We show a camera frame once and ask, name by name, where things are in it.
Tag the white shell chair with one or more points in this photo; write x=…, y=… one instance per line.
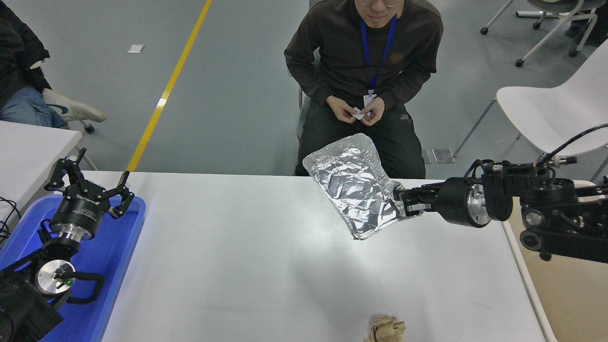
x=560, y=109

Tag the foil tray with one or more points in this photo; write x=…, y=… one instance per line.
x=356, y=185

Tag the small white paper slip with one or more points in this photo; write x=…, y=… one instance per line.
x=358, y=114

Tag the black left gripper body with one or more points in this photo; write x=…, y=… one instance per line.
x=78, y=211

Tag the person's left hand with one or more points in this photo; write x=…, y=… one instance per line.
x=375, y=111

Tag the crumpled tan paper ball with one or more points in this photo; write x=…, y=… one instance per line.
x=384, y=330

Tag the person in black trousers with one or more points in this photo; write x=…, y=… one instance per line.
x=598, y=19

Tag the white-legged office chair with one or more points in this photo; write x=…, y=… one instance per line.
x=555, y=4

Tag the clear floor plate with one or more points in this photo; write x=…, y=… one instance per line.
x=444, y=156

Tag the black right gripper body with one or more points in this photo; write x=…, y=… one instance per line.
x=453, y=202

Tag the white swivel chair with casters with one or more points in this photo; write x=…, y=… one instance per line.
x=89, y=128

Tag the white paper scrap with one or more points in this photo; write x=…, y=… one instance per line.
x=135, y=48

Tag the white side table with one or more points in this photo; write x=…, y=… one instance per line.
x=28, y=156

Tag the yellow floor tape line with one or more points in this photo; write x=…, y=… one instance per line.
x=166, y=92

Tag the blue plastic tray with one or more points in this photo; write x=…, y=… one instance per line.
x=109, y=266

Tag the person's right hand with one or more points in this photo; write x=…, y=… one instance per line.
x=341, y=108

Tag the person in blue jeans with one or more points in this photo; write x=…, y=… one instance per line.
x=19, y=42

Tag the large pale bin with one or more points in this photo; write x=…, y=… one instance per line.
x=570, y=304

